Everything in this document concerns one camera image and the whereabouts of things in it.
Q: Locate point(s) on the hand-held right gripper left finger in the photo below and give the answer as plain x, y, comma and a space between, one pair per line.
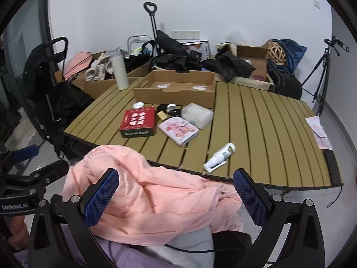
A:
101, 198

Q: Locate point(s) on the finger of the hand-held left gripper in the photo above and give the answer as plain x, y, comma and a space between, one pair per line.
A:
25, 153
47, 173

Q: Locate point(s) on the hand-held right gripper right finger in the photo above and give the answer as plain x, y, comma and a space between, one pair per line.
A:
249, 198

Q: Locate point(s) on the white spray bottle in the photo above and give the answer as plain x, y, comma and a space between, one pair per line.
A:
220, 156

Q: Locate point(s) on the pink printed packet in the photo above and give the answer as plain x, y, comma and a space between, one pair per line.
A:
178, 131

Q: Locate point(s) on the translucent plastic container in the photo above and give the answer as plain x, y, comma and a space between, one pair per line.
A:
196, 115

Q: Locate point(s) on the shallow cardboard tray box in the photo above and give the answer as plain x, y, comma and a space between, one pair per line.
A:
173, 96

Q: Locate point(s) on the person's left hand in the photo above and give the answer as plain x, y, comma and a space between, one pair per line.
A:
17, 229

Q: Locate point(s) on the dark cloth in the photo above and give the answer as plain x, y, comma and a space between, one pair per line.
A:
231, 245

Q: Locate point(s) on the pink padded jacket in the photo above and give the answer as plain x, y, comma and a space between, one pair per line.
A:
153, 201

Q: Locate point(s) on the black folding cart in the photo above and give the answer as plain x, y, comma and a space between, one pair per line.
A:
41, 69

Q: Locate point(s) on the black flat bar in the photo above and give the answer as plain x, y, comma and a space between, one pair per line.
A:
333, 167

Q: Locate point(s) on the pink printed papers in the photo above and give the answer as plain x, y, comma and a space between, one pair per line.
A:
318, 131

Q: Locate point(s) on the long cardboard box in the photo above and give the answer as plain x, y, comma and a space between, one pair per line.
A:
97, 89

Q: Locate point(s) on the small silver tin lid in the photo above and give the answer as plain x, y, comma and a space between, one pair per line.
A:
138, 105

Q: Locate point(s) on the small yellow box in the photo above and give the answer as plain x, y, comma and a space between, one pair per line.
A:
161, 115

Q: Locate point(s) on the pink bag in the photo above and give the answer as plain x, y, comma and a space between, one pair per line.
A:
76, 62

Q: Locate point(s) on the glass door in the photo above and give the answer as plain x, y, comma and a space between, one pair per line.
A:
19, 47

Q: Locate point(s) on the beige cloth bag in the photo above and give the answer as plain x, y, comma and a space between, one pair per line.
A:
97, 68

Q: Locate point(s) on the small round silver-lidded jar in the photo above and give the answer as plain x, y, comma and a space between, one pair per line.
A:
171, 107

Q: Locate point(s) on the black backpack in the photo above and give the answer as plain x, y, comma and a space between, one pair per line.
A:
284, 82

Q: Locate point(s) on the small white jar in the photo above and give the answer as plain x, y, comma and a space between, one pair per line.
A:
163, 85
199, 87

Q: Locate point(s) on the white thermos bottle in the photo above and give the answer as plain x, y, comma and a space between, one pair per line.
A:
120, 69

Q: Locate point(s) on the crumpled black cloth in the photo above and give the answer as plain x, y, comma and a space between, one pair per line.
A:
228, 65

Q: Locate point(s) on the black tripod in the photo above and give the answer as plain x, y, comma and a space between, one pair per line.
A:
320, 72

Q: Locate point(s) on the large open cardboard box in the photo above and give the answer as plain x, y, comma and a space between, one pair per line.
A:
252, 51

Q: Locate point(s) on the wicker basket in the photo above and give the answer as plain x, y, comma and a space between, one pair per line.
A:
276, 51

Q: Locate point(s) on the blue jacket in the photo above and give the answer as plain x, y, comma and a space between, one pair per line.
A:
292, 51

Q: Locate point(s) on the white printed box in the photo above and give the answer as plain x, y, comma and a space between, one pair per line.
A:
202, 47

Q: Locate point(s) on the black bag on trolley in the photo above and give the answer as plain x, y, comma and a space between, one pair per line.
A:
170, 47

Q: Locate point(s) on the metal tube frame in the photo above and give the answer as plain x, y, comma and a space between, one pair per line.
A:
134, 37

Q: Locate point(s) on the white wall outlet strip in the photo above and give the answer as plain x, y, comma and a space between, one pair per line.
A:
185, 34

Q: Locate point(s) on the white wall switch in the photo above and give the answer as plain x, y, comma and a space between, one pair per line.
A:
316, 2

